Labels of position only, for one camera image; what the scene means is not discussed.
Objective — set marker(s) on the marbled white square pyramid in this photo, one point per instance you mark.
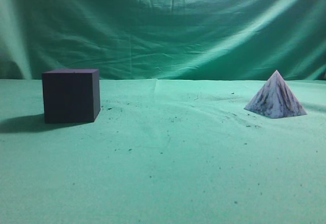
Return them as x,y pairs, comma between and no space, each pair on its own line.
275,100

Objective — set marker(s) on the dark purple cube block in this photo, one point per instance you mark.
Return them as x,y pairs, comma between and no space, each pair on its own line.
71,95

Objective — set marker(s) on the green table cloth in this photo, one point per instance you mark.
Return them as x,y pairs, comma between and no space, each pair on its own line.
163,151

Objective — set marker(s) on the green backdrop cloth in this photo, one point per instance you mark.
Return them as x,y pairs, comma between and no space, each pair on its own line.
164,39

